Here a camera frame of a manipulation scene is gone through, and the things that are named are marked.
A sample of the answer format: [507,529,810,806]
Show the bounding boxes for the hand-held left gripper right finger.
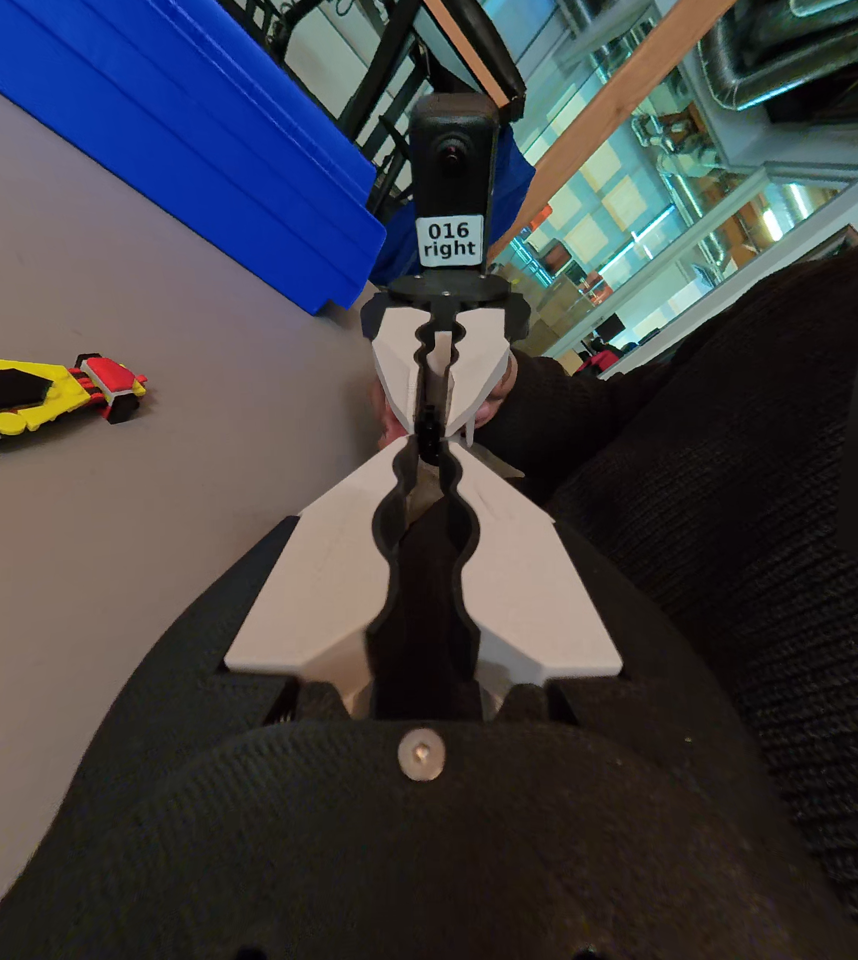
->
[440,441,625,723]

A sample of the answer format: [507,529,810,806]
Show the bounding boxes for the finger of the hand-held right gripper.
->
[371,307,425,441]
[442,307,514,445]

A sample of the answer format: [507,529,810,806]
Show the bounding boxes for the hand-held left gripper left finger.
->
[223,436,412,720]

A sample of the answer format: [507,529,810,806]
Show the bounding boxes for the black lego part red stud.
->
[414,403,445,464]

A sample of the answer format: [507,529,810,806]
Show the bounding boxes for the person's right forearm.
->
[487,351,701,505]

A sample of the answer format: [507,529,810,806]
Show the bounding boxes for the yellow red lego car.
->
[0,352,151,453]

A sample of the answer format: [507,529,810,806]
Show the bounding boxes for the person's right hand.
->
[367,351,517,445]

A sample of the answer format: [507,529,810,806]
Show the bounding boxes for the wooden beam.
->
[487,0,739,265]

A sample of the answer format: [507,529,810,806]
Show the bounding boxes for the person's black sweater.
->
[547,234,858,960]

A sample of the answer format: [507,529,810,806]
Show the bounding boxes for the silver ventilation ducts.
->
[697,0,858,130]

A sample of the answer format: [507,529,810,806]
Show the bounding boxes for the black frame table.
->
[333,0,529,220]

